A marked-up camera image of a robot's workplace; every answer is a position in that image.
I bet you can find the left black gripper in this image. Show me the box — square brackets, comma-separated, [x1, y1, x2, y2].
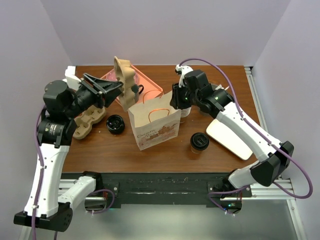
[65, 73, 123, 118]

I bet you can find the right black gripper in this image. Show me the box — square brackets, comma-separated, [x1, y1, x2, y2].
[170, 81, 200, 110]

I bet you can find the tan cardboard cup carrier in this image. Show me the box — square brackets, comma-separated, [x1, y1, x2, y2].
[114, 56, 136, 112]

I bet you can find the cream bear paper bag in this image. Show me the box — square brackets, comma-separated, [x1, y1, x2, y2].
[128, 91, 181, 151]

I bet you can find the black plastic cup lid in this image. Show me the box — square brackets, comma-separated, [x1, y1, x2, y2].
[190, 132, 210, 149]

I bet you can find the brown paper coffee cup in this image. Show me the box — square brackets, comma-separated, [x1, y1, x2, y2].
[190, 146, 206, 154]

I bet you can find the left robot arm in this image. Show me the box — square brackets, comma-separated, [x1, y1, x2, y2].
[13, 73, 123, 232]

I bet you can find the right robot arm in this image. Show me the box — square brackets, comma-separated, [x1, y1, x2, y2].
[170, 69, 294, 197]

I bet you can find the stack of paper cups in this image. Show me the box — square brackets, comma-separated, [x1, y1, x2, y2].
[180, 107, 192, 124]

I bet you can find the pink dotted plate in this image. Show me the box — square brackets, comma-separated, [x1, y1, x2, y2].
[104, 70, 117, 82]

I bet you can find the salmon pink tray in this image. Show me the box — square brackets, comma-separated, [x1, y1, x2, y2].
[99, 64, 165, 106]

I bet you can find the dark green mug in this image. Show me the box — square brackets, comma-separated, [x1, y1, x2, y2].
[131, 84, 144, 102]

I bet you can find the stack of black lids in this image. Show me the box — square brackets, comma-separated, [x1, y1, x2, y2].
[106, 114, 125, 135]

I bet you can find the grey straw holder cup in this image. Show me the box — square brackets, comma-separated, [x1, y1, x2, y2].
[211, 83, 223, 91]

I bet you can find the white rectangular tray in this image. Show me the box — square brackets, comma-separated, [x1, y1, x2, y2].
[206, 119, 253, 161]

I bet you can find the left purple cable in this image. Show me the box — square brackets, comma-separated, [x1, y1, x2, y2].
[31, 104, 116, 240]

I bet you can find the purple cable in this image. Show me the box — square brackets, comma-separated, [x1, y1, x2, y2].
[31, 104, 116, 240]
[178, 58, 314, 215]

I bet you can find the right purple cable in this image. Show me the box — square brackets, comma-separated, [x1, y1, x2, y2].
[178, 58, 314, 215]

